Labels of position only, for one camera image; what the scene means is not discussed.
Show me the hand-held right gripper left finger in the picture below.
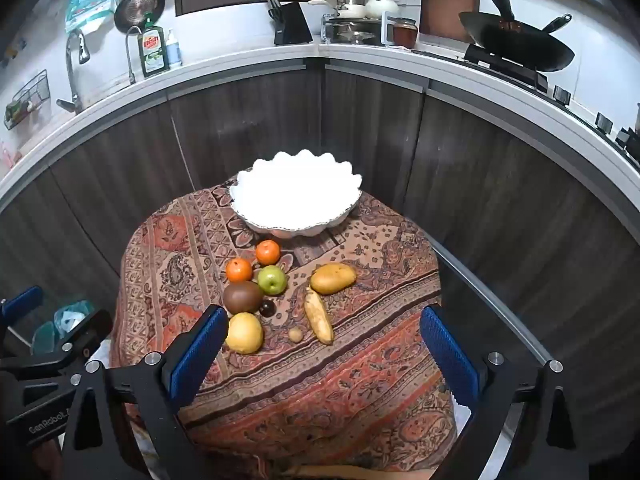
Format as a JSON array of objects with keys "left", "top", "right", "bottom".
[{"left": 59, "top": 304, "right": 230, "bottom": 480}]

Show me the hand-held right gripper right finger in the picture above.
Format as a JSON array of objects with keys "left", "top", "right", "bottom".
[{"left": 419, "top": 304, "right": 583, "bottom": 480}]

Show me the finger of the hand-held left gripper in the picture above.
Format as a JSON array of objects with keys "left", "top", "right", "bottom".
[
  {"left": 30, "top": 309, "right": 114, "bottom": 361},
  {"left": 0, "top": 285, "right": 45, "bottom": 321}
]

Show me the yellow lemon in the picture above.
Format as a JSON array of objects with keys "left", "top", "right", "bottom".
[{"left": 225, "top": 312, "right": 264, "bottom": 355}]

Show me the brown kiwi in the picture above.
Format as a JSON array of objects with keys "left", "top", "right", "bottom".
[{"left": 222, "top": 281, "right": 264, "bottom": 314}]

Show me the pale yellow banana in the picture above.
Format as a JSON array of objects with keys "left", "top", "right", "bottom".
[{"left": 304, "top": 290, "right": 335, "bottom": 346}]

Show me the white scalloped bowl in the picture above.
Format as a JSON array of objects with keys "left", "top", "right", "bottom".
[{"left": 229, "top": 149, "right": 364, "bottom": 239}]

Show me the teal plastic bag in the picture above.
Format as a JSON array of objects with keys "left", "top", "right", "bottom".
[{"left": 31, "top": 300, "right": 96, "bottom": 356}]

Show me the grey metal strip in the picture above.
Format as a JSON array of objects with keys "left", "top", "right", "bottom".
[{"left": 427, "top": 232, "right": 563, "bottom": 366}]

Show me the orange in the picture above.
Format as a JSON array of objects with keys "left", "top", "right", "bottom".
[
  {"left": 255, "top": 240, "right": 281, "bottom": 267},
  {"left": 225, "top": 257, "right": 254, "bottom": 284}
]

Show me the green apple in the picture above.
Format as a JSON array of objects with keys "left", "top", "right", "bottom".
[{"left": 257, "top": 265, "right": 288, "bottom": 296}]

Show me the patterned paisley tablecloth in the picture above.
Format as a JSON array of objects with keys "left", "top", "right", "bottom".
[{"left": 109, "top": 180, "right": 458, "bottom": 480}]

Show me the yellow mango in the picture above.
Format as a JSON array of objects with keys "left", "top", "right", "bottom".
[{"left": 310, "top": 262, "right": 358, "bottom": 295}]

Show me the chrome kitchen faucet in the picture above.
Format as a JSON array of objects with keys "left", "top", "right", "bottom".
[{"left": 56, "top": 28, "right": 92, "bottom": 113}]

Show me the dark wood kitchen cabinet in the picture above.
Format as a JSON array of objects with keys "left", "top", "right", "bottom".
[{"left": 0, "top": 55, "right": 640, "bottom": 461}]

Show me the thin chrome faucet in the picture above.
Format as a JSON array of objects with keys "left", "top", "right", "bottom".
[{"left": 124, "top": 25, "right": 146, "bottom": 86}]

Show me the green dish soap bottle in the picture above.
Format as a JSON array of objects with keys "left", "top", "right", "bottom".
[{"left": 141, "top": 12, "right": 167, "bottom": 78}]

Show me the white pump bottle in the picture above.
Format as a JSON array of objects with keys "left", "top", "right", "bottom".
[{"left": 165, "top": 28, "right": 183, "bottom": 68}]

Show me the black gas stove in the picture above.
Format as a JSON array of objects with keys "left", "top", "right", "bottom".
[{"left": 462, "top": 44, "right": 551, "bottom": 92}]

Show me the printed plastic packet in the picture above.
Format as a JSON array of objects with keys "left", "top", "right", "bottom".
[{"left": 65, "top": 0, "right": 117, "bottom": 33}]

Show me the copper pan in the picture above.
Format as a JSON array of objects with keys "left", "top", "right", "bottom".
[{"left": 114, "top": 0, "right": 167, "bottom": 35}]

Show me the black wok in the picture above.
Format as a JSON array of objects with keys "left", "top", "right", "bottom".
[{"left": 458, "top": 11, "right": 576, "bottom": 73}]

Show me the glass jar with red contents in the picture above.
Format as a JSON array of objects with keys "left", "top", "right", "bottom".
[{"left": 391, "top": 17, "right": 418, "bottom": 48}]

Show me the white dish rack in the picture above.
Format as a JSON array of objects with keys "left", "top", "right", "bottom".
[{"left": 320, "top": 10, "right": 396, "bottom": 46}]

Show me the steel pot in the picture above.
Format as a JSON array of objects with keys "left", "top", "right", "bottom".
[{"left": 330, "top": 19, "right": 383, "bottom": 45}]

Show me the black knife block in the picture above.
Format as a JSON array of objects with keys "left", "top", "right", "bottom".
[{"left": 272, "top": 1, "right": 313, "bottom": 46}]

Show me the white lidded pot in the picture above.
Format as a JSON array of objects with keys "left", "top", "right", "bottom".
[{"left": 364, "top": 0, "right": 401, "bottom": 18}]

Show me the wooden cutting board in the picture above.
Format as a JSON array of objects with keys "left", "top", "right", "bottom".
[{"left": 419, "top": 0, "right": 482, "bottom": 43}]

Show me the white saucepan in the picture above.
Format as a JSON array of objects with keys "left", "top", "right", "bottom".
[{"left": 307, "top": 0, "right": 366, "bottom": 20}]

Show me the wire wall rack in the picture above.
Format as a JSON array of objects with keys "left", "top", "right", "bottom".
[{"left": 4, "top": 69, "right": 51, "bottom": 131}]

